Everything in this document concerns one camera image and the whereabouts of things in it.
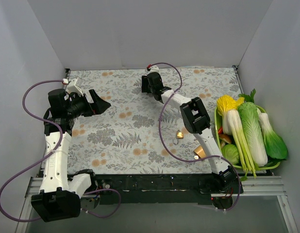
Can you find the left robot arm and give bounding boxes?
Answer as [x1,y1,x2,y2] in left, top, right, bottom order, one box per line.
[31,89,111,222]

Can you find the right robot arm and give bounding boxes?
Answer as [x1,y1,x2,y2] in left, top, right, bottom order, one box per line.
[141,72,238,193]

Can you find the bok choy toy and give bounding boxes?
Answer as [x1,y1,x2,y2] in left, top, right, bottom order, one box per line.
[258,113,288,160]

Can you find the small brass padlock left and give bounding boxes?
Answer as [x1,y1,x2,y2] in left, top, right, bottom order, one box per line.
[172,130,184,145]

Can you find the aluminium frame rail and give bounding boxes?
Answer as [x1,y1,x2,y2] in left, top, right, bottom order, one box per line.
[21,176,298,233]

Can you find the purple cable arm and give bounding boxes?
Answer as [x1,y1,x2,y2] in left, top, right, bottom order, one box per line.
[147,62,241,211]
[0,79,121,222]

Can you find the red pepper toy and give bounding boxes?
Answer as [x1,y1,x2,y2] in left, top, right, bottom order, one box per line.
[217,127,223,134]

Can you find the green napa cabbage toy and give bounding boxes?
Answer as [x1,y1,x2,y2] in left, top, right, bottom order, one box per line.
[238,102,268,167]

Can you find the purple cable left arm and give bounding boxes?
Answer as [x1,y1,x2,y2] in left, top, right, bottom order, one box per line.
[0,79,121,222]

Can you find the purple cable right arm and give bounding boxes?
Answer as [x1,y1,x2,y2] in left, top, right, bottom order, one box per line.
[147,62,241,211]

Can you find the green plastic basket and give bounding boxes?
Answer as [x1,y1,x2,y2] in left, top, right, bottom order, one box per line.
[215,102,286,173]

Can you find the yellow napa cabbage toy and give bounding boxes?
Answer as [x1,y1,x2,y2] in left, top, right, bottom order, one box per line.
[217,95,245,117]

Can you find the floral patterned table mat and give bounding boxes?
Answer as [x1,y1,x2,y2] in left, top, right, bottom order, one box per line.
[67,69,211,174]

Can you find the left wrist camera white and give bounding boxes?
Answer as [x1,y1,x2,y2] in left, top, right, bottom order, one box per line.
[66,78,83,96]

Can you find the brown mushroom toy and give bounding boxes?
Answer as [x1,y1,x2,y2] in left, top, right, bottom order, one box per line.
[218,134,233,144]

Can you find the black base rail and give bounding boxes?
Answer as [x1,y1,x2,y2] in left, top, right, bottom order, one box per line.
[67,173,238,206]

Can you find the round green cabbage toy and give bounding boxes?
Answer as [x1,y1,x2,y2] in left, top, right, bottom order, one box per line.
[221,144,240,165]

